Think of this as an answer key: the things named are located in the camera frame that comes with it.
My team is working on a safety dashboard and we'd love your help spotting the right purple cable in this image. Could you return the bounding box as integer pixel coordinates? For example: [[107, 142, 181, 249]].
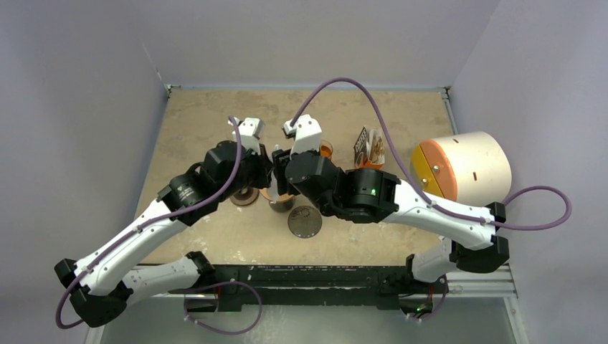
[[290, 77, 573, 232]]

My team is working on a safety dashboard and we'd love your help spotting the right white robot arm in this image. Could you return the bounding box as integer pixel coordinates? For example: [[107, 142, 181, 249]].
[[272, 149, 510, 292]]

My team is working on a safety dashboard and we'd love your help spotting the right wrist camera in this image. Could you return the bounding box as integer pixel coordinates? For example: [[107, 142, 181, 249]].
[[282, 114, 322, 156]]

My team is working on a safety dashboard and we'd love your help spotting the white paper coffee filter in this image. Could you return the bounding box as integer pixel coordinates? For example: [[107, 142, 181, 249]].
[[267, 182, 280, 203]]

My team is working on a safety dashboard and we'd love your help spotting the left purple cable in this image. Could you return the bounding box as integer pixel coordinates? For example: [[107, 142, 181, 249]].
[[55, 115, 244, 330]]

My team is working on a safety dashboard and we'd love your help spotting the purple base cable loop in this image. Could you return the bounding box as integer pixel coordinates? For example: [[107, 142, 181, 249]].
[[184, 279, 263, 335]]

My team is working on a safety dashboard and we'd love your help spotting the amber glass carafe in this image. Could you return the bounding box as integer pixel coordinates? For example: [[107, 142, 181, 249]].
[[319, 140, 333, 160]]

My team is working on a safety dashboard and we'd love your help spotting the white cylinder drum orange lid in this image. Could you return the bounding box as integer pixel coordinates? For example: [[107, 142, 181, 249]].
[[411, 132, 512, 206]]

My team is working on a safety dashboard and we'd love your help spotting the wooden ring dripper stand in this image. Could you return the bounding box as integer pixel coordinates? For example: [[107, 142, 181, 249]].
[[260, 188, 296, 213]]

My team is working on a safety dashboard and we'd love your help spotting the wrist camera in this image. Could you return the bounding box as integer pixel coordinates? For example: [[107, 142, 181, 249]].
[[238, 118, 265, 156], [282, 114, 322, 156]]

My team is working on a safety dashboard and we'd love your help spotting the orange filter paper box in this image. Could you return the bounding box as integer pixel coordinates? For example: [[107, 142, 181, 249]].
[[353, 126, 385, 169]]

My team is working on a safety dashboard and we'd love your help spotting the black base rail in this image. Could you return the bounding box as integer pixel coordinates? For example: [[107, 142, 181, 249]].
[[178, 264, 448, 312]]

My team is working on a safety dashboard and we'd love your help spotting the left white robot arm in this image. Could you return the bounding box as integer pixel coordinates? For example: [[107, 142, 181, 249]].
[[54, 140, 272, 329]]

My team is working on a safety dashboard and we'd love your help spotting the brown wooden round coaster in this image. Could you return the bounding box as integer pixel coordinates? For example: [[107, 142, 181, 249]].
[[229, 187, 259, 206]]

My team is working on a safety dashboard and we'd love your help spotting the aluminium frame rail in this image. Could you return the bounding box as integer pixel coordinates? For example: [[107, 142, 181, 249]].
[[82, 263, 531, 344]]

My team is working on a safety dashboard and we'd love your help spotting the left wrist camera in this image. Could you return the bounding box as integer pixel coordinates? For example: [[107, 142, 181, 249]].
[[238, 118, 265, 156]]

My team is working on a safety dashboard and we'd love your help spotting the dark ribbed glass cone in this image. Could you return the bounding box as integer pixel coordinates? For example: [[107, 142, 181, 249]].
[[288, 206, 323, 239]]

